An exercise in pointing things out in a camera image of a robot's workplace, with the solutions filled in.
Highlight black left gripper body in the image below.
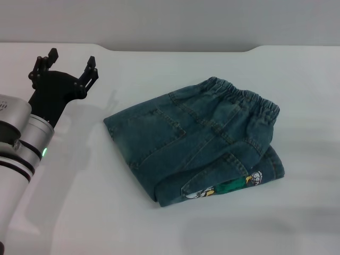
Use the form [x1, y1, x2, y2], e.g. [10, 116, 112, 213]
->
[27, 70, 89, 129]

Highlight blue denim shorts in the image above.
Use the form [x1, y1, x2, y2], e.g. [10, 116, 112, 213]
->
[103, 76, 286, 209]

